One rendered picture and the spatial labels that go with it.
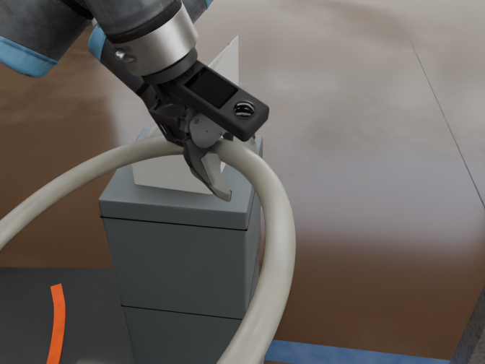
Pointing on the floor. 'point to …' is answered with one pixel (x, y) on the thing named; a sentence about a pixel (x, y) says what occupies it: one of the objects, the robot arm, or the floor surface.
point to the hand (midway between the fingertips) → (242, 181)
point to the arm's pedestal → (182, 263)
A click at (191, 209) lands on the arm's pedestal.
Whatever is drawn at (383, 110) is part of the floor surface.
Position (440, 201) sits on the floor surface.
